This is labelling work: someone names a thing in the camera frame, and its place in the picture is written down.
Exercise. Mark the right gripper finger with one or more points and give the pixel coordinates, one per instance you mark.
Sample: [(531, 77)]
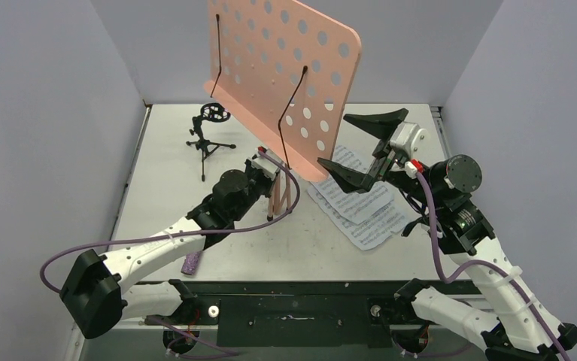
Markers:
[(380, 126), (350, 180)]

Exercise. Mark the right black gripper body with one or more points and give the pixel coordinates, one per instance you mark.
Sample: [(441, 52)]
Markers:
[(381, 162)]

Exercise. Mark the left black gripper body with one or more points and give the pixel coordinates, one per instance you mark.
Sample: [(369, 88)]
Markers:
[(258, 185)]

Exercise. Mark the sheet music page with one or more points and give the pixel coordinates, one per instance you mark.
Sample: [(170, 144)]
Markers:
[(355, 207), (372, 232)]

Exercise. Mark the pink folding music stand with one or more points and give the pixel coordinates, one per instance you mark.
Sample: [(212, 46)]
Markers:
[(284, 70)]

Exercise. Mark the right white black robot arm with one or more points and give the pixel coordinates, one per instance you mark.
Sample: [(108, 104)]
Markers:
[(518, 326)]

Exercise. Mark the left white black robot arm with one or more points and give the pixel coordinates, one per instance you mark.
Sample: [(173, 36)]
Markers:
[(102, 289)]

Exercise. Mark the purple glitter microphone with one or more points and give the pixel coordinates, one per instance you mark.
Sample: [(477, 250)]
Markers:
[(191, 263)]

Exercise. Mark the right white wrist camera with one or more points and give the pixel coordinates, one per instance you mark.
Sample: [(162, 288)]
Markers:
[(413, 168)]

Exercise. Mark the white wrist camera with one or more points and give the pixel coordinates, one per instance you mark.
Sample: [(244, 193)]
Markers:
[(413, 168), (267, 162)]

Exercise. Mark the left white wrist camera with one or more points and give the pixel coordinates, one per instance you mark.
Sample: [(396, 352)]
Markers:
[(267, 162)]

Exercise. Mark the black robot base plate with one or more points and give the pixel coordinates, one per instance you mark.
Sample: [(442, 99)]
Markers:
[(295, 314)]

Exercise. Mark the aluminium frame rail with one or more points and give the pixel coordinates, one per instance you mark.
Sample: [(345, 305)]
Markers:
[(136, 323)]

